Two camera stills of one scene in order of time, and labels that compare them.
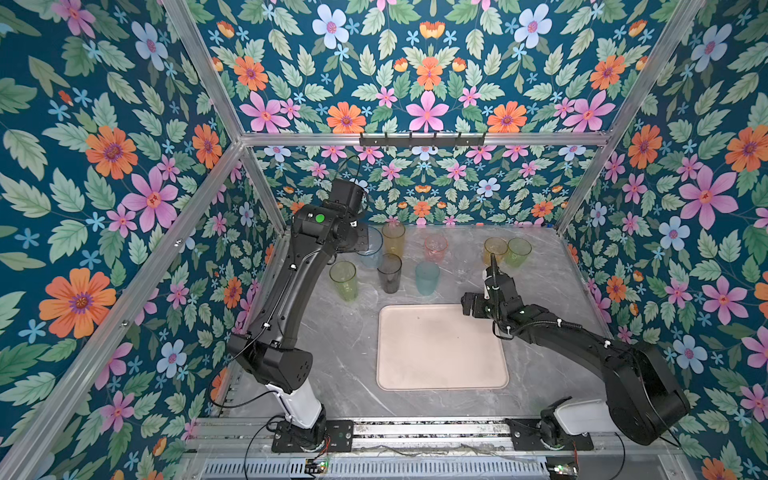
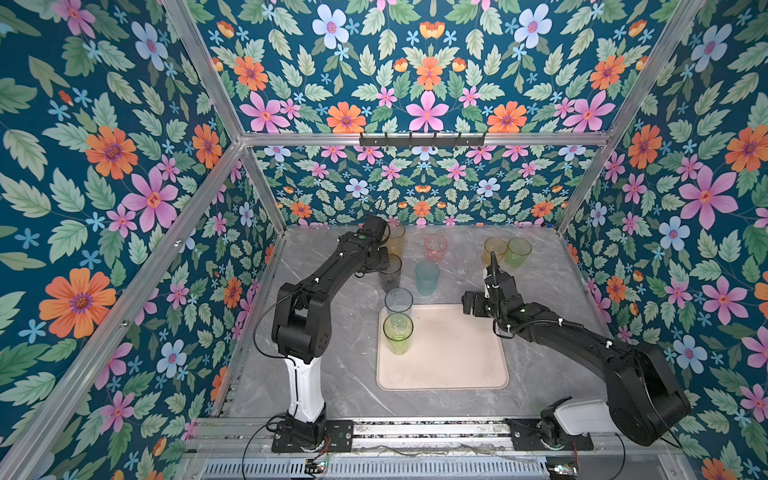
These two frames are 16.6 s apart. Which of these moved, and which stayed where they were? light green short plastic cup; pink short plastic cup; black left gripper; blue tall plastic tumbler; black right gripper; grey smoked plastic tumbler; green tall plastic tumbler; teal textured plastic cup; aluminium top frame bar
Moved: green tall plastic tumbler; blue tall plastic tumbler; black left gripper
Stayed: pink short plastic cup; grey smoked plastic tumbler; light green short plastic cup; teal textured plastic cup; aluminium top frame bar; black right gripper
